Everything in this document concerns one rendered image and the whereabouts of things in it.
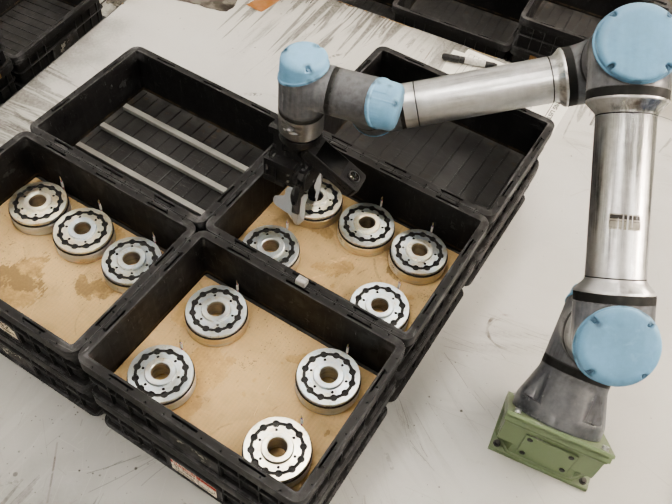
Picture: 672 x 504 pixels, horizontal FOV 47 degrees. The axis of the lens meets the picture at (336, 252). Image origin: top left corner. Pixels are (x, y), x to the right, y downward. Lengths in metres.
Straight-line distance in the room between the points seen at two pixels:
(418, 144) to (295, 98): 0.47
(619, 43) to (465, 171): 0.52
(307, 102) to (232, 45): 0.85
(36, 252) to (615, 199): 0.96
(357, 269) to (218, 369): 0.31
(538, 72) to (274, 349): 0.62
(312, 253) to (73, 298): 0.42
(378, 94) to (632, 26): 0.36
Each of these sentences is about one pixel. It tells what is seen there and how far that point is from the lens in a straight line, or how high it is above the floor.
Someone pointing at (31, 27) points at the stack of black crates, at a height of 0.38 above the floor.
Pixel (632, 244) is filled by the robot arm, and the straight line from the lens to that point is 1.16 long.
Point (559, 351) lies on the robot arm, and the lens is 1.30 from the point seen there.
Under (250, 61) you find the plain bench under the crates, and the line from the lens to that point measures 1.97.
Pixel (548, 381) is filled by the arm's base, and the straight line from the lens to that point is 1.30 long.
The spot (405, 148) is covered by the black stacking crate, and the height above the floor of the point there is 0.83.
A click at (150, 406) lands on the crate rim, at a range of 1.14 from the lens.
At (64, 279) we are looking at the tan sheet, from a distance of 1.41.
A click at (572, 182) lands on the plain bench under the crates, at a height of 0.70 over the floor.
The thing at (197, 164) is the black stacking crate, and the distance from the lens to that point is 1.54.
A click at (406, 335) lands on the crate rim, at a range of 1.20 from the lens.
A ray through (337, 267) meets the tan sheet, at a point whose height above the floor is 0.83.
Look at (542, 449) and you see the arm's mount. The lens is 1.34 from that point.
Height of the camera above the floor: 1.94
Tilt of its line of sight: 53 degrees down
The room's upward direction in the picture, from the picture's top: 6 degrees clockwise
